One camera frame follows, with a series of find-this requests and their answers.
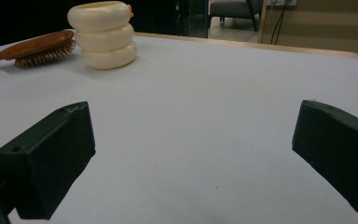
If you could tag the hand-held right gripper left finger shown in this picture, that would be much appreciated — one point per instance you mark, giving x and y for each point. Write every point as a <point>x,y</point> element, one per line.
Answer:
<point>49,155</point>

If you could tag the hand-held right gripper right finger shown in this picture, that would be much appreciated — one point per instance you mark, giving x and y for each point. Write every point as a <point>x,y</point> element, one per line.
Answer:
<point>338,149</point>

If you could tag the wooden hairbrush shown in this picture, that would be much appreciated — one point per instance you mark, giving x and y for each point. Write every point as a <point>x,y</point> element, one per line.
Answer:
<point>37,45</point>

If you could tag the cream ringed holder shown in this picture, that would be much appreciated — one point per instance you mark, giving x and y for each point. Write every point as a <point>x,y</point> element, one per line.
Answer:
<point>105,37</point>

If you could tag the white table mat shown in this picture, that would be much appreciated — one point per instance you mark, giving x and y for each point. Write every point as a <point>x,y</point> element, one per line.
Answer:
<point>192,118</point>

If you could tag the grey armchair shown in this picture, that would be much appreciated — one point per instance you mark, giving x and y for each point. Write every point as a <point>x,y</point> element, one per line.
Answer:
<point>233,7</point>

